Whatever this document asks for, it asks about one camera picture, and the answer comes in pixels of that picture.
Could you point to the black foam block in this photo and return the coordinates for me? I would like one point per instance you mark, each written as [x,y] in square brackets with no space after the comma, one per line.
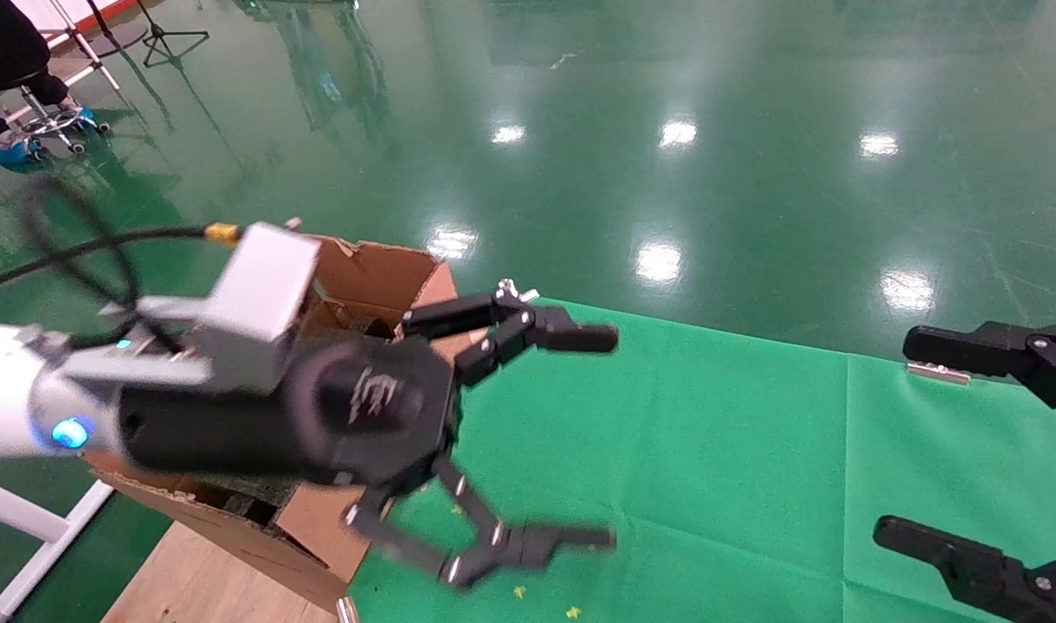
[242,504]

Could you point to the blue shoe cover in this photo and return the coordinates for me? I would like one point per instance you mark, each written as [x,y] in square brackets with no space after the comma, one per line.
[16,154]
[84,114]

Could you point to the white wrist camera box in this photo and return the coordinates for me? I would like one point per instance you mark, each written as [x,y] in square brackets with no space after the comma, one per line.
[264,277]

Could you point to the large open brown carton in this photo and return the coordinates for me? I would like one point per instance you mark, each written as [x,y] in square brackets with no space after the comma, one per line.
[312,536]

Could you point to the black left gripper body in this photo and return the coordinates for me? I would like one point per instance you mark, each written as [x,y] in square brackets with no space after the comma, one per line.
[320,424]

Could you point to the white board stand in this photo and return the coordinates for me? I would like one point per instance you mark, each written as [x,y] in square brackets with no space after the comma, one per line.
[106,74]

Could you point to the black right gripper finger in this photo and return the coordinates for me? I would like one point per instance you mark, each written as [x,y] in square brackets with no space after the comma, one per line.
[987,575]
[1013,350]

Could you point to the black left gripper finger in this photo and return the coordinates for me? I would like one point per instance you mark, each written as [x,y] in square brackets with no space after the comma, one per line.
[528,547]
[511,329]

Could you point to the green table cloth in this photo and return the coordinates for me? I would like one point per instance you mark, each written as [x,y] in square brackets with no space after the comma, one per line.
[736,450]

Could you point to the person in black clothes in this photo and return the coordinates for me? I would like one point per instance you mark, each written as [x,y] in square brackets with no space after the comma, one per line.
[4,43]

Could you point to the white pipe frame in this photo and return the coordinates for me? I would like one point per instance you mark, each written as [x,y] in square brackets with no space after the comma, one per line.
[17,510]

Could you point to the black tripod stand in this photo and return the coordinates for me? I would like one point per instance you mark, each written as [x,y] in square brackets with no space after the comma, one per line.
[158,33]

